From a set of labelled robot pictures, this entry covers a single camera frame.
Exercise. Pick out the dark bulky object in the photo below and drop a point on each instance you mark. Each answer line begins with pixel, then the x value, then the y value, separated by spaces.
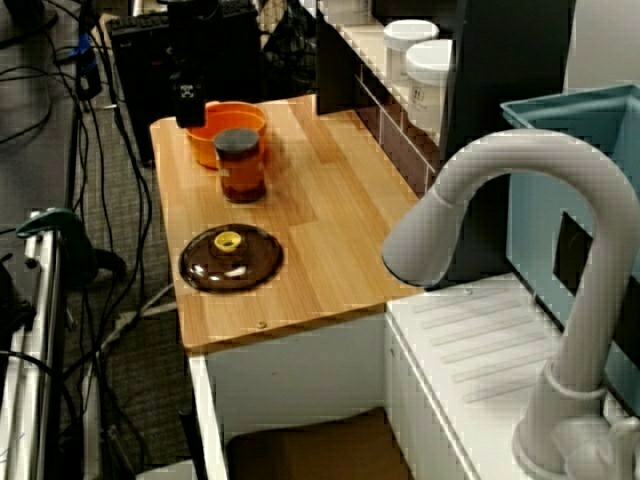
pixel 12 300

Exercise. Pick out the white toy sink unit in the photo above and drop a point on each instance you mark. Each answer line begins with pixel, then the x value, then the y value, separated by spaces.
pixel 475 325

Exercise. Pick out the grey toy faucet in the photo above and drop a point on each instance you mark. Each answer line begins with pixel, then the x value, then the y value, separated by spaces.
pixel 525 150

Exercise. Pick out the teal plastic bin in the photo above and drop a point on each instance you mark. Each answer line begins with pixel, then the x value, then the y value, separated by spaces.
pixel 535 225

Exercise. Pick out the brown beans can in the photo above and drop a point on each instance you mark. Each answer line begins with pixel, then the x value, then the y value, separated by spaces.
pixel 242 175

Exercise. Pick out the black device blue tape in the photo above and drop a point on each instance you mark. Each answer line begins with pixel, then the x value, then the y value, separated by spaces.
pixel 90 75

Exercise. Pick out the black upright panel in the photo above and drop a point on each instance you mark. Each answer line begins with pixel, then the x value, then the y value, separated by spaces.
pixel 500 50

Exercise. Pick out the black computer tower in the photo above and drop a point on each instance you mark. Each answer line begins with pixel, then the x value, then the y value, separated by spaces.
pixel 145 75

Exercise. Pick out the white lidded jar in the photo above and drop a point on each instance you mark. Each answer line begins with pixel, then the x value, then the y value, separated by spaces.
pixel 400 55
pixel 425 95

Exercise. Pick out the brown glass lid yellow knob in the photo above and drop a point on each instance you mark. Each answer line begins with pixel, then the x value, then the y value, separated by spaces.
pixel 235 272

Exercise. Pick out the black side panel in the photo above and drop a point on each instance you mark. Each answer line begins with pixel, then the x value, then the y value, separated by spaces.
pixel 330 75

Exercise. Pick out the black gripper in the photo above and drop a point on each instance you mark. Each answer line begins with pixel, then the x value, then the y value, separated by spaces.
pixel 192 50

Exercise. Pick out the orange plastic pot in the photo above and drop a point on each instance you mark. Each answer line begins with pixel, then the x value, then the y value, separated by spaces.
pixel 202 150

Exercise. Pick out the aluminium frame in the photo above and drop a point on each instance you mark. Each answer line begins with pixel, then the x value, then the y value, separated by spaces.
pixel 35 350

